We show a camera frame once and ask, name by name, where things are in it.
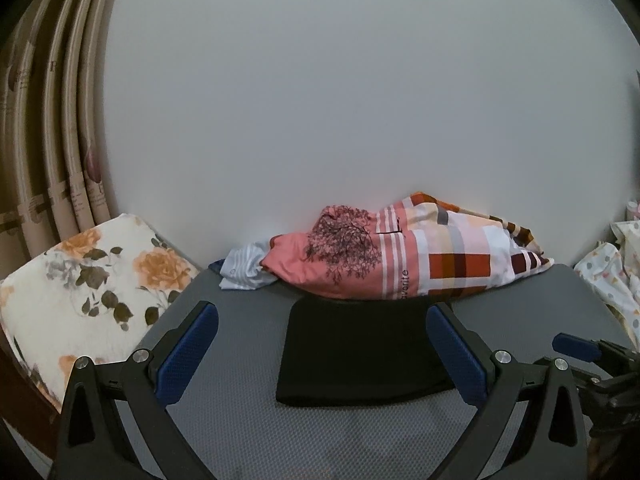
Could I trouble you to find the light blue striped cloth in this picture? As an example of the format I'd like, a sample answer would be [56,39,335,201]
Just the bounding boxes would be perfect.
[207,241,278,291]

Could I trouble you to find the white polka dot cloth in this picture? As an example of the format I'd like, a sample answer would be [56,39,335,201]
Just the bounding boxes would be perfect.
[572,220,640,351]

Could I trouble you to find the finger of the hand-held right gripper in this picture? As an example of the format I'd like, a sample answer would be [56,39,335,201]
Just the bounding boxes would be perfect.
[551,333,640,377]
[569,366,607,391]

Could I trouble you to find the white floral cushion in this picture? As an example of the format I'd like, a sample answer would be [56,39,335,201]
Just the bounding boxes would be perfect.
[0,213,201,413]

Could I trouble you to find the dark wooden furniture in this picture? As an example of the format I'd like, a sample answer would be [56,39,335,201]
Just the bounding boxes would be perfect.
[0,350,61,461]

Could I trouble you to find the pink patchwork pillow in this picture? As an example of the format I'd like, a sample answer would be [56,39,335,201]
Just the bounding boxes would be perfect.
[261,191,555,302]

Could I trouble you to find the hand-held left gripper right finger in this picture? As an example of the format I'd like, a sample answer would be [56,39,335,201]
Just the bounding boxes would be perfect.
[425,302,588,480]

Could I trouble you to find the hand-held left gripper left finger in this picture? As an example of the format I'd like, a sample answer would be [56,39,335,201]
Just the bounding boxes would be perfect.
[50,301,221,480]

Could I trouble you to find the beige patterned curtain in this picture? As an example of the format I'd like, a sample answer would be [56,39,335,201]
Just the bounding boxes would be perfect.
[0,0,118,281]

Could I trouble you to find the black pants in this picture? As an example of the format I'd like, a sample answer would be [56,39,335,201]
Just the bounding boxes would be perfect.
[276,296,456,407]

